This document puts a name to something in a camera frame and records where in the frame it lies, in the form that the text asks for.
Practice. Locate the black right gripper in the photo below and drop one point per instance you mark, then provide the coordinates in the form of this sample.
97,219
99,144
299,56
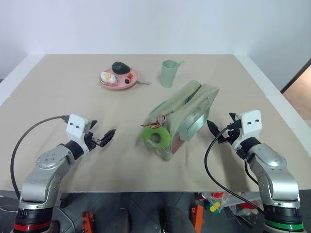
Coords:
230,136

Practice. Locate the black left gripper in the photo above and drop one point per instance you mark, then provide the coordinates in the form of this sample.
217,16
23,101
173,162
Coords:
90,142

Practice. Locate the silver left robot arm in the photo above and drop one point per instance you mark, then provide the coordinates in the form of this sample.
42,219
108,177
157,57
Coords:
46,174

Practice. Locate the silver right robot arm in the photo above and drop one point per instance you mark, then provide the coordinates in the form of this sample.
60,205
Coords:
277,179

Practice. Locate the green translucent pouch bag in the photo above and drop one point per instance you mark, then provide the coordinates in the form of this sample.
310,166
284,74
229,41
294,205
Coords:
179,102

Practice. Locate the beige table cover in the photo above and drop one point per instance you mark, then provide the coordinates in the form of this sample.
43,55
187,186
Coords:
97,104

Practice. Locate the pink plate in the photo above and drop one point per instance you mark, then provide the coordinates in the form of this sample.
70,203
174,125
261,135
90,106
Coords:
124,86

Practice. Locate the toy fried egg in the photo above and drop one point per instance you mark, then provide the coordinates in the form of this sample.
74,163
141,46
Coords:
108,77

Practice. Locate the small red toy food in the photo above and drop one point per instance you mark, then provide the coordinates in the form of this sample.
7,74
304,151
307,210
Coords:
130,76

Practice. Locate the metal utensil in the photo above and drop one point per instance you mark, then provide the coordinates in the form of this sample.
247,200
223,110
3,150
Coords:
144,83

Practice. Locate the dark green toy avocado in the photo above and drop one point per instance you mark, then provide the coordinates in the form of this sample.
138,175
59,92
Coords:
120,67

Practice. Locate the green plastic cup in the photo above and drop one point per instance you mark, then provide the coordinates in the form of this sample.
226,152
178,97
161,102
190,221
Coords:
167,75

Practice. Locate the clear bag of toys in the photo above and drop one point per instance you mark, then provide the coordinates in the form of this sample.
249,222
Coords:
228,204

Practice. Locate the brown board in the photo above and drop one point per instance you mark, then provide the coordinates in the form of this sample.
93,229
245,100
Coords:
301,98

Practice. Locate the orange and black tool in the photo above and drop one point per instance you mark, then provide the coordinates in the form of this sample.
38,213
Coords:
88,221

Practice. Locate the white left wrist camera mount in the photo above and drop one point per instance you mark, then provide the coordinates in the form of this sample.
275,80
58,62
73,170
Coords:
76,126

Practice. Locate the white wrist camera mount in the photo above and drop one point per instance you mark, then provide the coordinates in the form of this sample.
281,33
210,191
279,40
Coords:
250,123
76,126

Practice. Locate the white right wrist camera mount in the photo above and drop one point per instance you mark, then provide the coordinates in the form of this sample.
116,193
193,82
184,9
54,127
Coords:
250,123

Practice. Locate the orange bracket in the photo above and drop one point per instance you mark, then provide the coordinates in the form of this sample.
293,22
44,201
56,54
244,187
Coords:
198,216

